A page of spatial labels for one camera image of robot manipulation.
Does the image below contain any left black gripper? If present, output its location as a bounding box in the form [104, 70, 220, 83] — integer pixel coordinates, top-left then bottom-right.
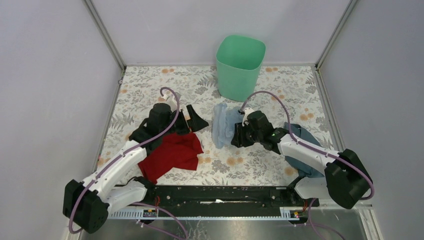
[160, 104, 209, 137]

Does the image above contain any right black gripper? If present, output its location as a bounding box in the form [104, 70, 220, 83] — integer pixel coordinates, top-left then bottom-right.
[230, 121, 263, 148]

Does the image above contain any light blue plastic trash bag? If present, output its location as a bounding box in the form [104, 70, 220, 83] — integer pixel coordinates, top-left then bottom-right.
[212, 103, 243, 149]

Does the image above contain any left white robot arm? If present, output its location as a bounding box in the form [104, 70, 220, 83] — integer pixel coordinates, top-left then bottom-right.
[62, 103, 209, 234]

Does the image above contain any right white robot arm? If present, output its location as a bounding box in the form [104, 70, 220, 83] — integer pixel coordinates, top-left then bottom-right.
[231, 107, 374, 209]

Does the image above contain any green plastic trash bin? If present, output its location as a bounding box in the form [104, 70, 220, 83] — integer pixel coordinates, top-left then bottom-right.
[215, 34, 266, 102]

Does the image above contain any red cloth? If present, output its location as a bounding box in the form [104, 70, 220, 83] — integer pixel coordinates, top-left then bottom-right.
[138, 133, 203, 184]

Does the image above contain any floral table mat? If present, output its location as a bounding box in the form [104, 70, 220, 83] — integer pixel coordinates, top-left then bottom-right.
[97, 66, 335, 186]

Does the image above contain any blue-grey cloth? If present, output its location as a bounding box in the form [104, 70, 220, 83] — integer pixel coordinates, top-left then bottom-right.
[283, 122, 324, 178]

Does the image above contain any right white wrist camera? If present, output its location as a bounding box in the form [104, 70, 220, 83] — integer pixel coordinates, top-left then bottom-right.
[241, 107, 255, 127]

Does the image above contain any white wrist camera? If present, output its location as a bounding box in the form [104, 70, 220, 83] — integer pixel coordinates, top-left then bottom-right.
[241, 107, 255, 127]
[158, 92, 181, 112]

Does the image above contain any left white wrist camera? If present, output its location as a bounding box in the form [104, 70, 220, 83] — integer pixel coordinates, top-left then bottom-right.
[158, 92, 181, 112]

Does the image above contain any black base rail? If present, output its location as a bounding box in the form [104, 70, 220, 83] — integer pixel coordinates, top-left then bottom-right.
[124, 184, 321, 220]

